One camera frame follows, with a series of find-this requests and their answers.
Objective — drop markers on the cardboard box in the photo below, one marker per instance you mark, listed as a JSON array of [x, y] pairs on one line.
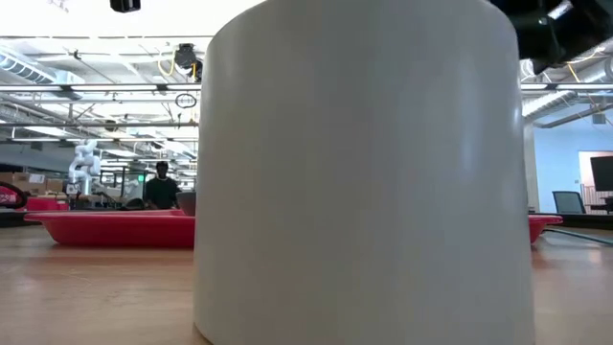
[[21, 184], [54, 186]]

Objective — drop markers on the black monitor screen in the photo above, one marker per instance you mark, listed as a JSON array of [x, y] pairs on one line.
[[602, 172]]

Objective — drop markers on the person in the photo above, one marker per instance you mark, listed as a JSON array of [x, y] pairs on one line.
[[162, 191]]

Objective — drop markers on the white cylindrical plant pot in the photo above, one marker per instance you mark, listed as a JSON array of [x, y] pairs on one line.
[[364, 191]]

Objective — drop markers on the red crate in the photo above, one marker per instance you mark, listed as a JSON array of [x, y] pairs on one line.
[[48, 205]]

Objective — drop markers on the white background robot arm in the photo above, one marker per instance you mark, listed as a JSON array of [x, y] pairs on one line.
[[85, 163]]

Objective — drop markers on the grey office chair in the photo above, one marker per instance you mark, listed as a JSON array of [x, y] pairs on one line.
[[568, 202]]

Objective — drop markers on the red plastic tray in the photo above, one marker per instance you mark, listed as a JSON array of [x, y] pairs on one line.
[[120, 230]]

